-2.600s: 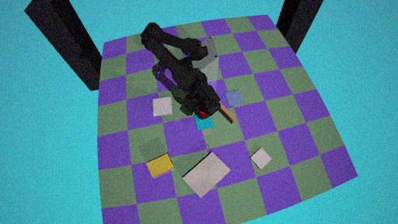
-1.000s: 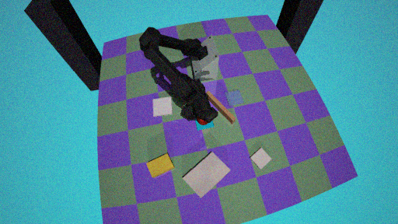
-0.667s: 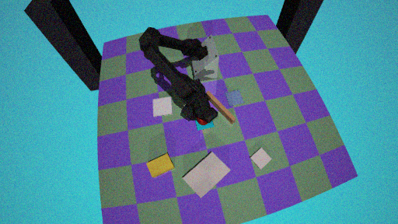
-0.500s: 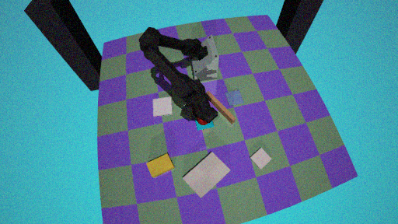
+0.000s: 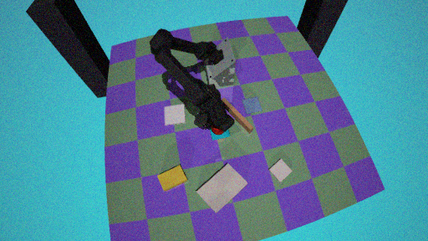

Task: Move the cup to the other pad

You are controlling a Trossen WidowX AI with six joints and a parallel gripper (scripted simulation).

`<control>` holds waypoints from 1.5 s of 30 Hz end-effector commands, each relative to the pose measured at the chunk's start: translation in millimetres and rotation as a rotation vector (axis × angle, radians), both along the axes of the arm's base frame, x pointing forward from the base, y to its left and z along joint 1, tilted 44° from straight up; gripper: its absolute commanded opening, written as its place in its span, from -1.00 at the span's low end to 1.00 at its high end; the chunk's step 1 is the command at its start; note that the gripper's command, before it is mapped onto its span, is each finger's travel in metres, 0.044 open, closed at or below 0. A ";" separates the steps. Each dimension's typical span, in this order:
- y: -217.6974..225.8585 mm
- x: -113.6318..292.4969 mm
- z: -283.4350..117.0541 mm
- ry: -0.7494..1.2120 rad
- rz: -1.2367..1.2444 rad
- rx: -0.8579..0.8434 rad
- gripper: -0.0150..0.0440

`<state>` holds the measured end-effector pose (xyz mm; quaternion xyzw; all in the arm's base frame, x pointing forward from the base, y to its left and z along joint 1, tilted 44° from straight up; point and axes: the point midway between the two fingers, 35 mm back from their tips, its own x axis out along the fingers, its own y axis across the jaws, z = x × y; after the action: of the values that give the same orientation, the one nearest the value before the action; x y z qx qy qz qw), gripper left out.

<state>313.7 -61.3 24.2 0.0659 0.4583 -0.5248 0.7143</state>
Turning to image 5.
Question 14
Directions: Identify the yellow block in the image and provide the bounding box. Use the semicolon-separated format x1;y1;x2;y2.
158;165;188;191

